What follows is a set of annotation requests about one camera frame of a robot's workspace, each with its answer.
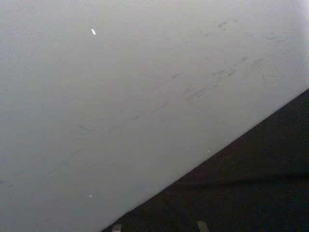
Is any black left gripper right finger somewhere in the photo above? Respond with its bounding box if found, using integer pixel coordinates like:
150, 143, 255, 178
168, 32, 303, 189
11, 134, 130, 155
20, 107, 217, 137
196, 220, 209, 232

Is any black table cloth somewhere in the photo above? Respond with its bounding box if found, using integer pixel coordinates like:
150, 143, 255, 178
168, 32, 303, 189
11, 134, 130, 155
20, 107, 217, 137
100, 88, 309, 232

